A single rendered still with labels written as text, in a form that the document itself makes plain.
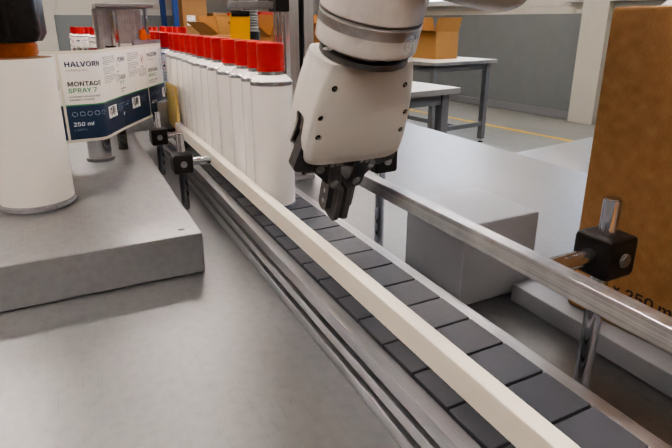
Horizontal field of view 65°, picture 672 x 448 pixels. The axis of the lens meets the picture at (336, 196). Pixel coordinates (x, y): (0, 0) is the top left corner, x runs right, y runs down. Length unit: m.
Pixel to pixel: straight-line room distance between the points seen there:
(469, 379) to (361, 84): 0.24
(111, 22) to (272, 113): 0.64
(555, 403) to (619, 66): 0.27
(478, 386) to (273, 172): 0.41
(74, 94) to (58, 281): 0.42
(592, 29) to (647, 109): 6.17
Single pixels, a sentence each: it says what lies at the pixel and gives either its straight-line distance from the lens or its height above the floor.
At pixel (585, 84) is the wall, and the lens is 6.68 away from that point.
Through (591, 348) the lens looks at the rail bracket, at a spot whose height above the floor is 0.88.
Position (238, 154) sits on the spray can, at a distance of 0.76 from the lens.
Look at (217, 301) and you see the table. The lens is 0.58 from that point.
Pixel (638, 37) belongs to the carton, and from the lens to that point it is 0.49.
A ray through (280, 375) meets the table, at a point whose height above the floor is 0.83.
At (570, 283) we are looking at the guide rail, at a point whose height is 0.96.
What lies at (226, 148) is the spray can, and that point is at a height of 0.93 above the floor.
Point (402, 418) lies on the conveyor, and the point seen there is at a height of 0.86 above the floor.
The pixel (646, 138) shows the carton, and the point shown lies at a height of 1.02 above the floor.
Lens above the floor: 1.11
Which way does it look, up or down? 18 degrees down
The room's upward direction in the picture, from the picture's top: straight up
